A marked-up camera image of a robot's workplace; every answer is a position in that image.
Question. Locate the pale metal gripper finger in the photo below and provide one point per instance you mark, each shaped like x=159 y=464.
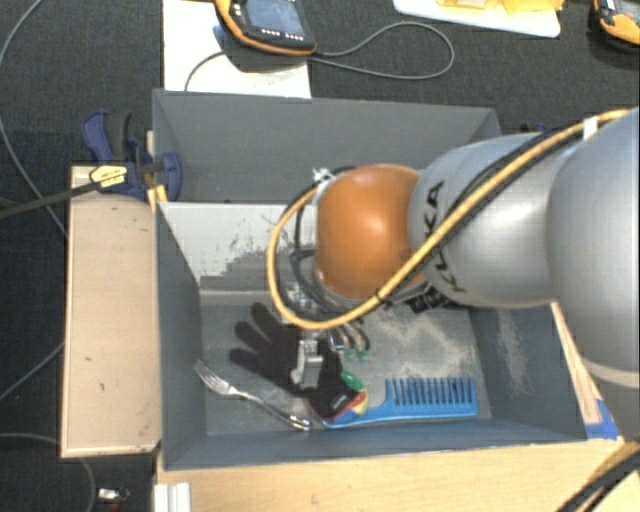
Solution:
x=298 y=372
x=314 y=370

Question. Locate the black glove with colourful cuff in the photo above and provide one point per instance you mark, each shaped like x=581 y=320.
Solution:
x=272 y=350

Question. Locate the silver metal fork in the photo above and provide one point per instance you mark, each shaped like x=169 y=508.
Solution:
x=235 y=389

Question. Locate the blue plastic comb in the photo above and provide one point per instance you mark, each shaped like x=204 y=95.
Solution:
x=430 y=397

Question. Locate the pale wood board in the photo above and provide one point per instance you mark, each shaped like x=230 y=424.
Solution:
x=112 y=310

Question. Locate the grey metal bin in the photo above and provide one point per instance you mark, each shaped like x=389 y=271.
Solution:
x=240 y=150

